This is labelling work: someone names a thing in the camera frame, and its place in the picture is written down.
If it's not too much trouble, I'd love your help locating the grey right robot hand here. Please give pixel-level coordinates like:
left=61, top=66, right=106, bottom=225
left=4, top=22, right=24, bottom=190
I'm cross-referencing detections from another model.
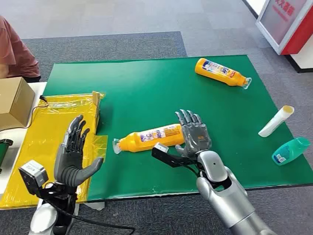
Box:
left=174, top=109, right=212, bottom=160

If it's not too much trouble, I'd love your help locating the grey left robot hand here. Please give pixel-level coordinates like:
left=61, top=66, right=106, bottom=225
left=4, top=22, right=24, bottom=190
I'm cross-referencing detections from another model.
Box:
left=54, top=114, right=104, bottom=189

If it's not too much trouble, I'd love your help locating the orange detergent bottle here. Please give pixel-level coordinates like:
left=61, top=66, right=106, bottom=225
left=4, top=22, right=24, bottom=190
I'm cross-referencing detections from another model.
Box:
left=112, top=123, right=185, bottom=155
left=195, top=57, right=253, bottom=90

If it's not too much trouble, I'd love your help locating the teal plastic bottle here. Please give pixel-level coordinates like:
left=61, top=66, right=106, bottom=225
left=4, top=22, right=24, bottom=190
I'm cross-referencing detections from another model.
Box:
left=272, top=137, right=311, bottom=166

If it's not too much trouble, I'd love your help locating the green table mat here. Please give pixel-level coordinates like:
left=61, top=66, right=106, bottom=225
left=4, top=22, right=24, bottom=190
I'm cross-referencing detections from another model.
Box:
left=42, top=54, right=313, bottom=202

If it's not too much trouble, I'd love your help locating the green and black container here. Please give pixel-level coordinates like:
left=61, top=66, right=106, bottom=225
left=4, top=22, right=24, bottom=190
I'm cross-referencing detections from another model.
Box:
left=0, top=139, right=14, bottom=174

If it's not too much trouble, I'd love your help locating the brown cardboard box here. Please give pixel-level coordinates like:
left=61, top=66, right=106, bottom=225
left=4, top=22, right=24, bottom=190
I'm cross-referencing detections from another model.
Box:
left=0, top=76, right=35, bottom=132

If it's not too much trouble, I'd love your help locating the white tube, yellow cap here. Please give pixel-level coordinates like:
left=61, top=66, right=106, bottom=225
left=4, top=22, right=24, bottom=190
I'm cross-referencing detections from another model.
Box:
left=258, top=105, right=295, bottom=138

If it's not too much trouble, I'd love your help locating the seated person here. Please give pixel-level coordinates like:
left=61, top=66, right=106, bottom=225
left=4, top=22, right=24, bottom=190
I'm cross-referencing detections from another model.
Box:
left=0, top=15, right=41, bottom=83

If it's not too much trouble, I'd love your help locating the red and white display stand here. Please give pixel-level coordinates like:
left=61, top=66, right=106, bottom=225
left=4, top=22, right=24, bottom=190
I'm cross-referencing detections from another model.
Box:
left=256, top=0, right=313, bottom=73

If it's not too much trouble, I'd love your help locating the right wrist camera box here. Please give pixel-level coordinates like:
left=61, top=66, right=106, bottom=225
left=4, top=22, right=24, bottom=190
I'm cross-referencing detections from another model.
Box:
left=151, top=142, right=196, bottom=168

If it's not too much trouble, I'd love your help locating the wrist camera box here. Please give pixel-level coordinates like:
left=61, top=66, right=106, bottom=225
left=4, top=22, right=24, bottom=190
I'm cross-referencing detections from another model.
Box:
left=151, top=142, right=196, bottom=168
left=18, top=160, right=49, bottom=195

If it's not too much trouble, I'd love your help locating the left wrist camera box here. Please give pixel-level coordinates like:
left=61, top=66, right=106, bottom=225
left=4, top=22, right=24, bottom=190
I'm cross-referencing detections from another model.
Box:
left=18, top=160, right=49, bottom=195

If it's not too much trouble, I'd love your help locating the thin black table cable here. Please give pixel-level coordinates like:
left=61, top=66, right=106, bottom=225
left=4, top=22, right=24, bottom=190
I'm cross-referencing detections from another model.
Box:
left=0, top=94, right=50, bottom=132

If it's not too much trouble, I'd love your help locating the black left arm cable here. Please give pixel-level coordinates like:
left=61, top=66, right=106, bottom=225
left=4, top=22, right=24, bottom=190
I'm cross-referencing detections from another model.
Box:
left=44, top=194, right=136, bottom=235

